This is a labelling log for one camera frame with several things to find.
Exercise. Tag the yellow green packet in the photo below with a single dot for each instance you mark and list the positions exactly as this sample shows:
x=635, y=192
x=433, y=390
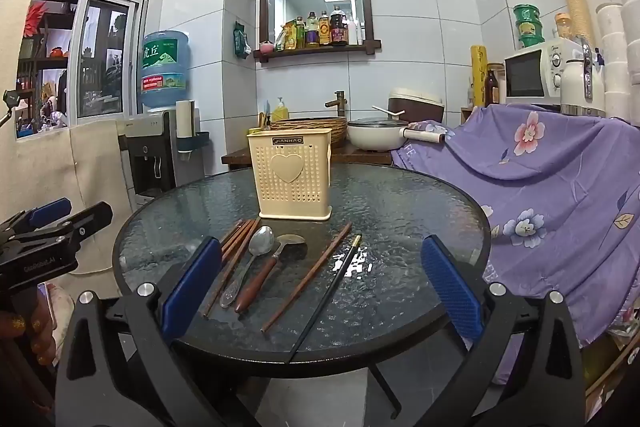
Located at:
x=287, y=37

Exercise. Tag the brown and white rice cooker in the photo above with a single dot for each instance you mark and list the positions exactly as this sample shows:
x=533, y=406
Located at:
x=420, y=107

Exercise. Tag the black tripod head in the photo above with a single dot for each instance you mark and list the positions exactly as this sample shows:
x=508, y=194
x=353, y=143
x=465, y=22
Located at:
x=10, y=99

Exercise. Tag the green wall packet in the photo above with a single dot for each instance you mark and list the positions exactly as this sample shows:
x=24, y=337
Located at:
x=241, y=41

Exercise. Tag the stacks of white paper cups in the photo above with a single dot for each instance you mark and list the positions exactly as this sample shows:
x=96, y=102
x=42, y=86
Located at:
x=620, y=47

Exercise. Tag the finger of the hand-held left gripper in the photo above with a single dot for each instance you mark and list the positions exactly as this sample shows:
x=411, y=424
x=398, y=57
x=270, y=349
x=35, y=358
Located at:
x=92, y=216
x=47, y=212

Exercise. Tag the blue water bottle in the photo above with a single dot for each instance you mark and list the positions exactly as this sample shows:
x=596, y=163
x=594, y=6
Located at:
x=165, y=72

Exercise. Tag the white pot with glass lid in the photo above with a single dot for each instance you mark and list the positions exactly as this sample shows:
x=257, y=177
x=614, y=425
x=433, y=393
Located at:
x=370, y=139

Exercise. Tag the yellow soap bottle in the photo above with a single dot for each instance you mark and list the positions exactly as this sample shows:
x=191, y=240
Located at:
x=280, y=112

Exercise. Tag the red paper flower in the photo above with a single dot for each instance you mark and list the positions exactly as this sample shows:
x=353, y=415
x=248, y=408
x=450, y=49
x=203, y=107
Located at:
x=36, y=18

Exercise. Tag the wooden counter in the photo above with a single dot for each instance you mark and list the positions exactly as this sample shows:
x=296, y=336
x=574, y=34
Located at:
x=370, y=157

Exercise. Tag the white microwave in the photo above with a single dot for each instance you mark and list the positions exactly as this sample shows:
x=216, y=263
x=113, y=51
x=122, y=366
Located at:
x=525, y=77

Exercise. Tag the teal cup holder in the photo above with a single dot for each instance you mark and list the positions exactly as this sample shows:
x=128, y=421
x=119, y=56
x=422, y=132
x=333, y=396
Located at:
x=197, y=139

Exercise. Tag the yellow label sauce bottle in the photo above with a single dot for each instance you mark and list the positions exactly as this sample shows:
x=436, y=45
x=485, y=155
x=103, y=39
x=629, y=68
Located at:
x=324, y=31

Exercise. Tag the black chopstick with gold band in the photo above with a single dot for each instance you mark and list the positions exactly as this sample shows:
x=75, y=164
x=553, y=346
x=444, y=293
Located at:
x=325, y=294

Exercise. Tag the dark soy sauce bottle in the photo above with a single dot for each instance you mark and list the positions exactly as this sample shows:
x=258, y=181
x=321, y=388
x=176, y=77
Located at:
x=339, y=29

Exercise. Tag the wooden framed mirror shelf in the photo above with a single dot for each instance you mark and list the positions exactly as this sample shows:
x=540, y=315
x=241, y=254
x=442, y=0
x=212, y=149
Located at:
x=310, y=2

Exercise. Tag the green capped bottle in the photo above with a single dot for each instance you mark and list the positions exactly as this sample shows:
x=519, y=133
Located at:
x=300, y=34

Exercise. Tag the white paper cup stack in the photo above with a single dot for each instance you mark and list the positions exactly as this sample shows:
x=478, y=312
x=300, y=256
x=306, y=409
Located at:
x=185, y=119

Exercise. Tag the brown glass bottle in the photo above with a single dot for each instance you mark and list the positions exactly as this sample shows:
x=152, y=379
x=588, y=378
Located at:
x=491, y=89

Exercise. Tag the purple floral cloth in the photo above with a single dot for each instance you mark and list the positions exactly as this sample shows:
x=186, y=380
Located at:
x=550, y=187

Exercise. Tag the cream plastic utensil holder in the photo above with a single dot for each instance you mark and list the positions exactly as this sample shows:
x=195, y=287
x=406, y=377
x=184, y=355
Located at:
x=290, y=187

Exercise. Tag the white squeeze bottle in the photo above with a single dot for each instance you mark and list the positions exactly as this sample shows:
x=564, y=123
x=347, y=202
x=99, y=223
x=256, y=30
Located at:
x=360, y=34
x=353, y=33

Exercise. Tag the sliding window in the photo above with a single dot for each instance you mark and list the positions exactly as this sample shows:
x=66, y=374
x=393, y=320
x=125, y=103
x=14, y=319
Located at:
x=100, y=57

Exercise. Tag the grey water dispenser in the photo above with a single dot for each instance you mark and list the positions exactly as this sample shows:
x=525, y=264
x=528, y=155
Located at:
x=150, y=157

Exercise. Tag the round glass table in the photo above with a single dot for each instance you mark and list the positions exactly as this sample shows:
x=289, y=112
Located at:
x=390, y=217

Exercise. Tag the yellow roll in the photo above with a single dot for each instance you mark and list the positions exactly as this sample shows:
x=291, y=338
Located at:
x=478, y=77

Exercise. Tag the orange capped jar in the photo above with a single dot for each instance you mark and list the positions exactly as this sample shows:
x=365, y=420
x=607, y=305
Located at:
x=563, y=27

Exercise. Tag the woven basin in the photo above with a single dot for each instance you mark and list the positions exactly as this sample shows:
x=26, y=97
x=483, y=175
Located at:
x=337, y=129

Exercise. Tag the orange teapot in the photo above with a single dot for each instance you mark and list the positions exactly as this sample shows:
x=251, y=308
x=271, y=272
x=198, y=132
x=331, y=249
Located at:
x=58, y=52

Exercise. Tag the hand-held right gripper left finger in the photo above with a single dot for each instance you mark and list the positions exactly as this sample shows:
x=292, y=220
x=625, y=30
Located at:
x=192, y=287

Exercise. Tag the person's left hand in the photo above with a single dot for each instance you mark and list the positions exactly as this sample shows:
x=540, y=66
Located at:
x=25, y=332

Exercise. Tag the purple label oil bottle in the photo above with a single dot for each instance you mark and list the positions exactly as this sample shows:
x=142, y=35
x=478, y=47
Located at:
x=313, y=32

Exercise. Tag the bronze faucet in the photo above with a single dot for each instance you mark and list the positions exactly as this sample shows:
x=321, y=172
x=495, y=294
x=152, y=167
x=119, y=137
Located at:
x=341, y=104

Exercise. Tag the white rice paddle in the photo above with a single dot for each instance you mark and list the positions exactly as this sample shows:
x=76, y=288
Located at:
x=387, y=110

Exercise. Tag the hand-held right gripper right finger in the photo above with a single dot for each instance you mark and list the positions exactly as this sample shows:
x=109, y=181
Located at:
x=450, y=292

